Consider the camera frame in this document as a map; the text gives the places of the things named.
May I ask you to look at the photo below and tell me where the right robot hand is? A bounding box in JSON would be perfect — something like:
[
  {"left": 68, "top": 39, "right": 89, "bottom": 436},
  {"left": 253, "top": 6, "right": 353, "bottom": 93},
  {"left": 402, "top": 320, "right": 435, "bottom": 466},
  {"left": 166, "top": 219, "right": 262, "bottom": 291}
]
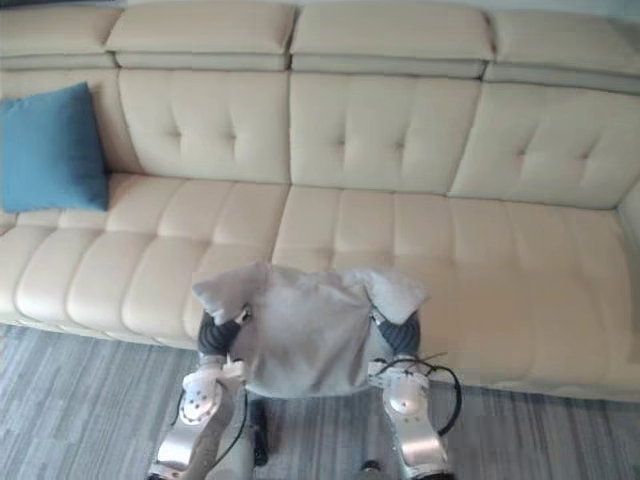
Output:
[{"left": 369, "top": 305, "right": 424, "bottom": 359}]

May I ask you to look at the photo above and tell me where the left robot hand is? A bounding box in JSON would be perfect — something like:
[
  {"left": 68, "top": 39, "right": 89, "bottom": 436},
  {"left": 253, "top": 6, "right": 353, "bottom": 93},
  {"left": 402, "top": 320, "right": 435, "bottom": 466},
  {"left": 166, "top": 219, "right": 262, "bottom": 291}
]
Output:
[{"left": 196, "top": 307, "right": 251, "bottom": 357}]

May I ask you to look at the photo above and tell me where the light grey square cushion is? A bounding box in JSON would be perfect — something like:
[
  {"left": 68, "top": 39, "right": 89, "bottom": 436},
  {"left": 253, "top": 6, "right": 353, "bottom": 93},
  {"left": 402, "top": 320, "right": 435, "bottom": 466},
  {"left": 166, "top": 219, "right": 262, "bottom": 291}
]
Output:
[{"left": 191, "top": 261, "right": 432, "bottom": 397}]

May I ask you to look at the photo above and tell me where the cream leather sofa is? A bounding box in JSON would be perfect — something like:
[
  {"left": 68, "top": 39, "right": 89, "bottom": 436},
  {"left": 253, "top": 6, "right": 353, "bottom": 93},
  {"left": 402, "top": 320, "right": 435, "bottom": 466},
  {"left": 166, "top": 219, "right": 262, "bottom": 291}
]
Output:
[{"left": 0, "top": 3, "right": 640, "bottom": 401}]

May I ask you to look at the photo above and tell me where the blue square cushion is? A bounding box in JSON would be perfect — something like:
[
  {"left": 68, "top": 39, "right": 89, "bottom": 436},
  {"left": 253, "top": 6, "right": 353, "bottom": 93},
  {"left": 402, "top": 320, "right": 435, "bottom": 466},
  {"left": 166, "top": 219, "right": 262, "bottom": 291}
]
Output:
[{"left": 0, "top": 81, "right": 110, "bottom": 214}]

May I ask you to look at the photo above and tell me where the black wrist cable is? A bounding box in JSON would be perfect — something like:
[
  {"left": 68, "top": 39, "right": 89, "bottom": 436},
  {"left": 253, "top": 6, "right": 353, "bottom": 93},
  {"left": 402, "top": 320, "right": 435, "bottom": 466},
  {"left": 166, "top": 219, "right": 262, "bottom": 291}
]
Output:
[{"left": 380, "top": 352, "right": 463, "bottom": 437}]

